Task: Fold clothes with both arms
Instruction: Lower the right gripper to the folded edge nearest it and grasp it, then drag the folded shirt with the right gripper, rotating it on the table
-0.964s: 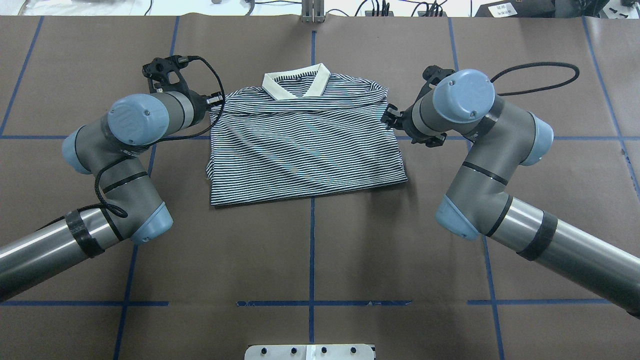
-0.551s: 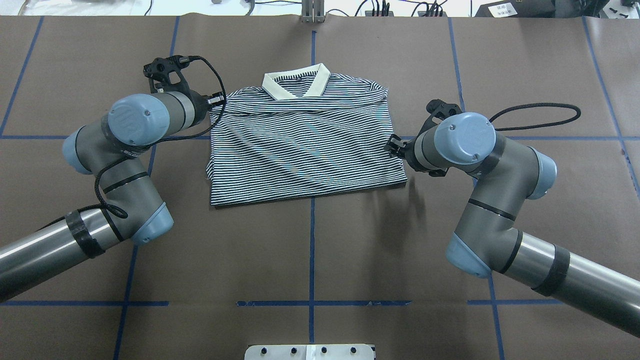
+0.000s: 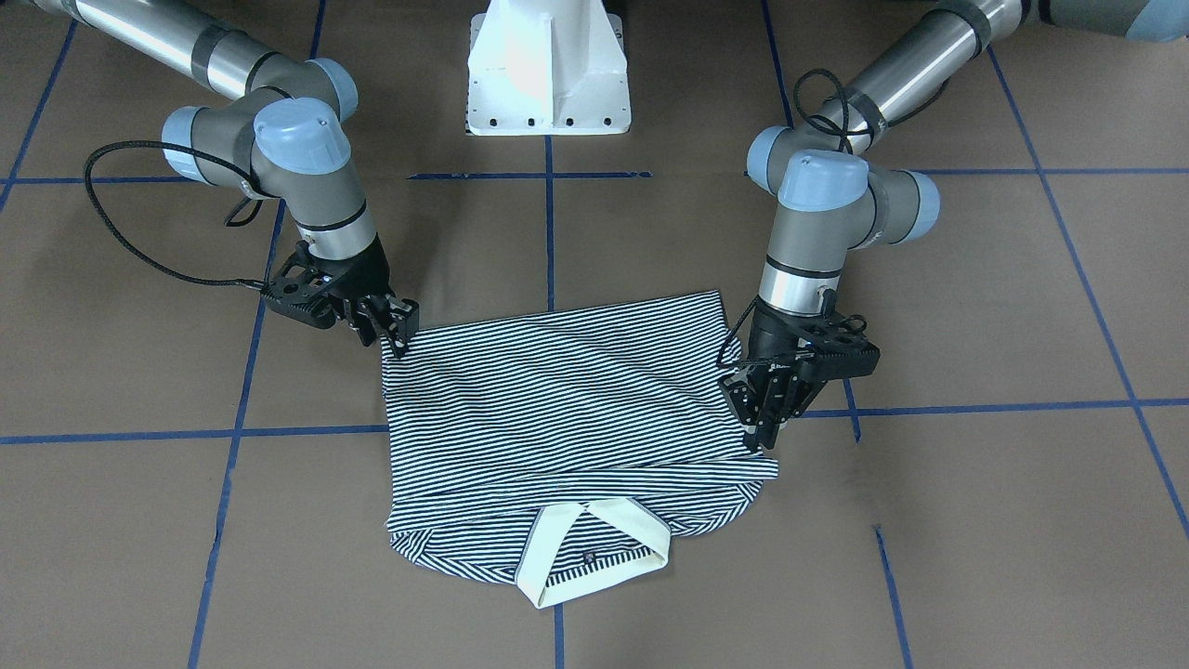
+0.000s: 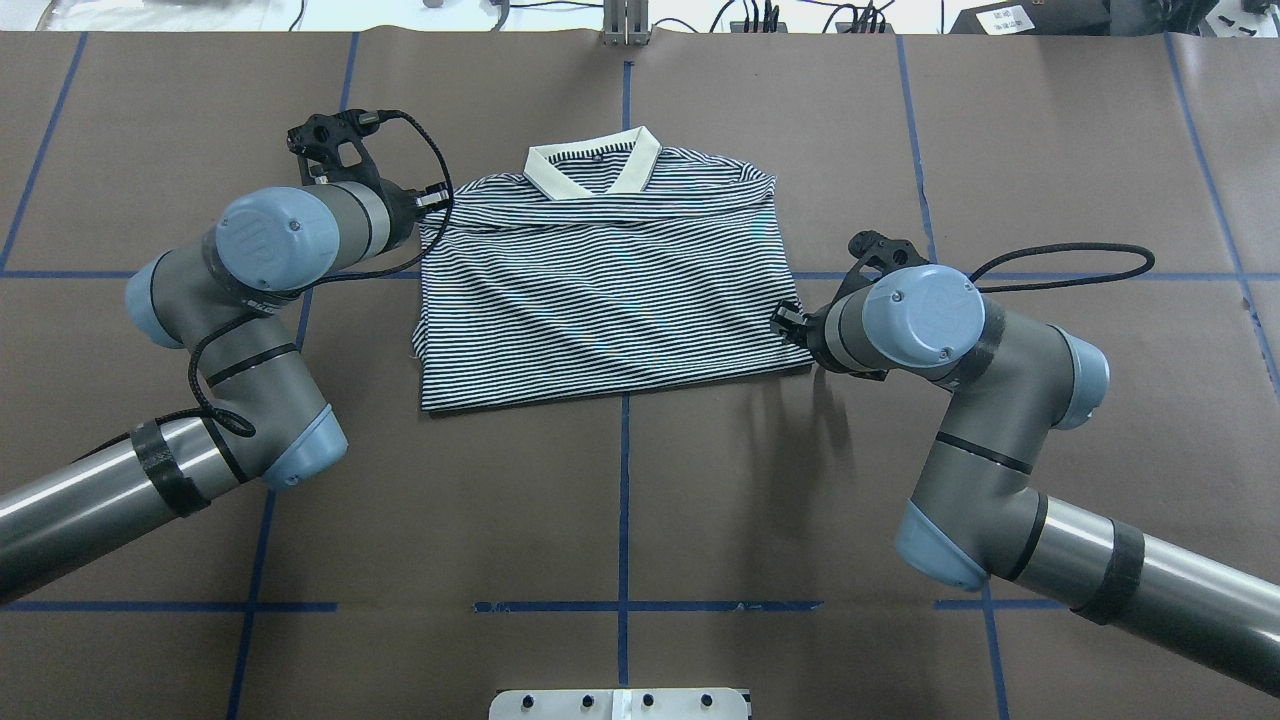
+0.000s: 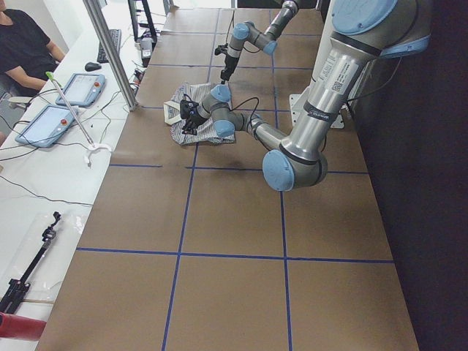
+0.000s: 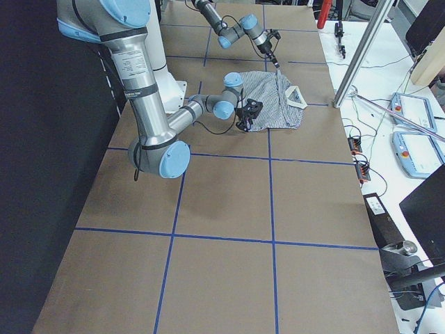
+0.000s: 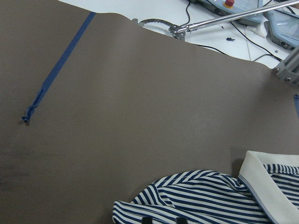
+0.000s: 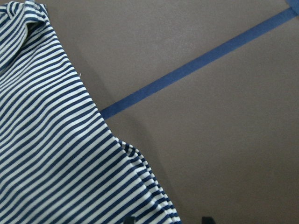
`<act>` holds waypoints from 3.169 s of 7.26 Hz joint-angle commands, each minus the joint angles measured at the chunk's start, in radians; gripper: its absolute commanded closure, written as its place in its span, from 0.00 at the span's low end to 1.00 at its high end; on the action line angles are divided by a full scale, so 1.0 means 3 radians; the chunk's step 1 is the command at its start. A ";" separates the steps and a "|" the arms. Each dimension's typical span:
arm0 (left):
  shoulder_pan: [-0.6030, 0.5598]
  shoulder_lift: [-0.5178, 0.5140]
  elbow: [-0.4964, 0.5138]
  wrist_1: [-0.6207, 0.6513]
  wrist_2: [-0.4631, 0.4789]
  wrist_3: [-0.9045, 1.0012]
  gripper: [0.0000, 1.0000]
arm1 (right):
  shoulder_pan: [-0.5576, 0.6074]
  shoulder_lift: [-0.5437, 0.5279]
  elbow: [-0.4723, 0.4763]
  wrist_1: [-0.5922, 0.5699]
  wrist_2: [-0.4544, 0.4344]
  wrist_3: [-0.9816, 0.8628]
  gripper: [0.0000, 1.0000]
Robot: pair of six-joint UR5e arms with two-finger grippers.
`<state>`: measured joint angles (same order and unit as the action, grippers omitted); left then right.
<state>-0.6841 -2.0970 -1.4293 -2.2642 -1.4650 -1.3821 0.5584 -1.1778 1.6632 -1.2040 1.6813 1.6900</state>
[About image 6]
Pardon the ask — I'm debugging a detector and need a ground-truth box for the orange black connector block near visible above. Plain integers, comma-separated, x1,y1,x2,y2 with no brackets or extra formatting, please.
353,153,371,186

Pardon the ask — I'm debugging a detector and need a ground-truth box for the blue teach pendant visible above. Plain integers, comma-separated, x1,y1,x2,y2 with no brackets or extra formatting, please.
391,132,444,179
390,93,437,133

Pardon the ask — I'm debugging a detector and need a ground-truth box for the orange black connector block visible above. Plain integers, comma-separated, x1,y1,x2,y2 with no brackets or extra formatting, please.
347,129,363,155
353,153,371,186

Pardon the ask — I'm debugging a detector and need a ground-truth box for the navy white striped polo shirt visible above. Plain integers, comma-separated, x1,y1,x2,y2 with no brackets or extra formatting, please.
241,70,307,132

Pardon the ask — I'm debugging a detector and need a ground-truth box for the red cylinder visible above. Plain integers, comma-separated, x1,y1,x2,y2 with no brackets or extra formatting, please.
317,0,332,29

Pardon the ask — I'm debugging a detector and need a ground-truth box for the blue teach pendant far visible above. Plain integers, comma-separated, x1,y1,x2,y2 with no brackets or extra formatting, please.
390,93,437,133

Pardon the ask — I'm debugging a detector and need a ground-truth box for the black labelled box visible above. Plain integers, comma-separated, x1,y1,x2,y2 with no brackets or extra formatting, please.
363,193,405,248

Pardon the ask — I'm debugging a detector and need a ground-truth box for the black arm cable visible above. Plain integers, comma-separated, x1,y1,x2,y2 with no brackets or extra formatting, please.
131,86,246,182
220,14,272,62

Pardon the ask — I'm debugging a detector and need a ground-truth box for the aluminium frame post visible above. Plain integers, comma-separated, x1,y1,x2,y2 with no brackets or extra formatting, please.
332,0,393,108

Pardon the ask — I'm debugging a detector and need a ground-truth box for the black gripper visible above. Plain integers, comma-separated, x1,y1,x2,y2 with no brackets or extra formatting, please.
259,38,280,69
238,102,259,132

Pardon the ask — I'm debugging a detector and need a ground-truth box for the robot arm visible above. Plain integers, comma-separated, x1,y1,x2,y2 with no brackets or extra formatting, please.
56,1,243,178
192,1,281,69

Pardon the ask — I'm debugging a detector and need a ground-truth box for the orange black connector block far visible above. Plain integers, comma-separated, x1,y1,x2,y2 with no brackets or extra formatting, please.
347,129,363,155

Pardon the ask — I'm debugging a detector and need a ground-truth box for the blue teach pendant near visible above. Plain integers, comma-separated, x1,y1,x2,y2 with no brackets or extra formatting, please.
391,132,444,179

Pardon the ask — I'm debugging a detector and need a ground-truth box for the metal rod with hook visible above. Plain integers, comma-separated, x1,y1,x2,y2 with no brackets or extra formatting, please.
348,85,445,142

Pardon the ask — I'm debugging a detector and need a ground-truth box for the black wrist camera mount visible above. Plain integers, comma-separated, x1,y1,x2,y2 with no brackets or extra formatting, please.
266,29,281,42
242,98,263,119

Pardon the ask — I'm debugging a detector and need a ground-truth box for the black monitor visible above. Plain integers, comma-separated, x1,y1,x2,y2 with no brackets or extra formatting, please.
399,165,445,262

